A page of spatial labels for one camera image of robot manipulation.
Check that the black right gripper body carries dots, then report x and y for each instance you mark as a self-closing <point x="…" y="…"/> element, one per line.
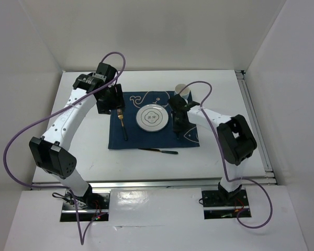
<point x="176" y="120"/>

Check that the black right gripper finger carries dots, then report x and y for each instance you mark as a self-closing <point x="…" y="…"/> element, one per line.
<point x="176" y="129"/>
<point x="185" y="125"/>

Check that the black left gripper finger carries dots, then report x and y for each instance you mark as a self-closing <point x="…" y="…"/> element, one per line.
<point x="120" y="102"/>
<point x="103" y="109"/>

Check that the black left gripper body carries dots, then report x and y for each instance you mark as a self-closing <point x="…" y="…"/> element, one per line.
<point x="110" y="97"/>

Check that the gold fork dark handle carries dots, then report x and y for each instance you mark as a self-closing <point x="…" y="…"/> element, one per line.
<point x="121" y="118"/>

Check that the white round plate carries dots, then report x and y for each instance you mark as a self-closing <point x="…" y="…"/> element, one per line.
<point x="152" y="118"/>

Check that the gold knife dark handle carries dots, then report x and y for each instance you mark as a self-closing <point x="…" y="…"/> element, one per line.
<point x="161" y="151"/>

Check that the blue fabric placemat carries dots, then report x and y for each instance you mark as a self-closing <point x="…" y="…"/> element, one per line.
<point x="139" y="139"/>

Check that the white and blue mug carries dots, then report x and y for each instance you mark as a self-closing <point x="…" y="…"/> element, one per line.
<point x="182" y="90"/>

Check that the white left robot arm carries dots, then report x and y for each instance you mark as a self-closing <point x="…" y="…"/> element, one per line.
<point x="51" y="150"/>

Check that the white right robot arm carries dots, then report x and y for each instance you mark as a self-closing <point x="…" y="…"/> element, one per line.
<point x="233" y="135"/>

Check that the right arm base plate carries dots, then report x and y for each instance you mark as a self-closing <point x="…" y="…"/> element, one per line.
<point x="215" y="208"/>

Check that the aluminium right side rail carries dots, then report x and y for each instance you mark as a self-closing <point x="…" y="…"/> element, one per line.
<point x="253" y="117"/>

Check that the aluminium rail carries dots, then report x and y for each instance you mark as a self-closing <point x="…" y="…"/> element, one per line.
<point x="267" y="180"/>
<point x="253" y="117"/>

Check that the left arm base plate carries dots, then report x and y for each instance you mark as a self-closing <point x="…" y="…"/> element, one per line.
<point x="98" y="210"/>

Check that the aluminium front rail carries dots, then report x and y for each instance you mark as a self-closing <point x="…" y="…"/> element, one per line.
<point x="267" y="180"/>

